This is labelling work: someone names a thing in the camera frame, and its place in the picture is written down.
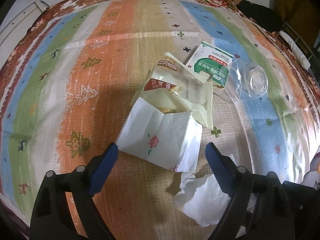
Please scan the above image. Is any crumpled white tissue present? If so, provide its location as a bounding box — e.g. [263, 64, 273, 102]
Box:
[172, 161, 231, 228]

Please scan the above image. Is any white folded napkin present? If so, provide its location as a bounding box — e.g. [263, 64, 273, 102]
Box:
[116, 98, 202, 173]

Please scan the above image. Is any colourful striped bed mat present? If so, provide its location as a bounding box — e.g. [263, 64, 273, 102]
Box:
[1, 0, 319, 239]

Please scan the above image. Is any clear plastic cup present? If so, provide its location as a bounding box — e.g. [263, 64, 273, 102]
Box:
[219, 59, 268, 103]

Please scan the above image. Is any cream snack wrapper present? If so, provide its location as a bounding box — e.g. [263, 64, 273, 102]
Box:
[130, 52, 213, 129]

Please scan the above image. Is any green white medicine box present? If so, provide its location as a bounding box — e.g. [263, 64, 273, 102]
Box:
[186, 41, 233, 95]

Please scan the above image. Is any black cloth on bed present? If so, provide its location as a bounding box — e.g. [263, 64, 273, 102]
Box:
[236, 0, 283, 32]

